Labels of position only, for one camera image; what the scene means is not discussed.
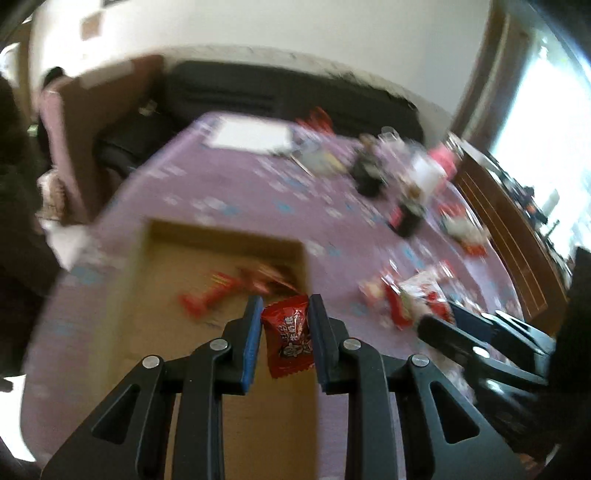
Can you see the black jar with wooden stopper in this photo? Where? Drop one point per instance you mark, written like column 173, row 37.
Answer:
column 369, row 170
column 408, row 214

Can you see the black sofa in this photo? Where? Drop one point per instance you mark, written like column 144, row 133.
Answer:
column 277, row 92

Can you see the bright window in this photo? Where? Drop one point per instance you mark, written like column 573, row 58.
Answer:
column 545, row 138

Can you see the dark red crumpled packet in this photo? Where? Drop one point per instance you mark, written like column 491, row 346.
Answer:
column 268, row 279

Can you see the shallow cardboard tray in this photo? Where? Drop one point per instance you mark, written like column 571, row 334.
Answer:
column 152, row 295

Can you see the white plastic container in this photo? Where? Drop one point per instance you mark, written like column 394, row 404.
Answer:
column 427, row 174

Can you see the small red candy packet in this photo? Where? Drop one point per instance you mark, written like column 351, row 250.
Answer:
column 288, row 337

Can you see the white crumpled cloth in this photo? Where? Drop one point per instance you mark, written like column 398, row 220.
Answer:
column 461, row 228

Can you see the wooden cabinet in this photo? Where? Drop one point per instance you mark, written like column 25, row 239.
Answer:
column 512, row 230

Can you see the white paper pad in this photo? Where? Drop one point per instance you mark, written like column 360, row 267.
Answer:
column 251, row 134

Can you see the red bag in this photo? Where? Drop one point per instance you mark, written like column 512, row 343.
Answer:
column 316, row 121

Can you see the brown notebook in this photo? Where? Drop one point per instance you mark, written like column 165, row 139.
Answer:
column 323, row 159

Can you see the pink bottle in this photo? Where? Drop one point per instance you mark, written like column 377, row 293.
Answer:
column 445, row 157

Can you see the red packet with yellow label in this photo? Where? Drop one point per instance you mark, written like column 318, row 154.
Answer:
column 210, row 293

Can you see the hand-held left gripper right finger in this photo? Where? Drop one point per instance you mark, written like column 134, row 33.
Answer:
column 318, row 341

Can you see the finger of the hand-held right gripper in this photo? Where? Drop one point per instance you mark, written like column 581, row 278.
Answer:
column 443, row 334
column 471, row 318

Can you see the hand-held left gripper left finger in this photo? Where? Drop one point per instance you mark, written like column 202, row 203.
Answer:
column 253, row 341

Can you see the small white red packet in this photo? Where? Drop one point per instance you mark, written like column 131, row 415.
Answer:
column 425, row 284

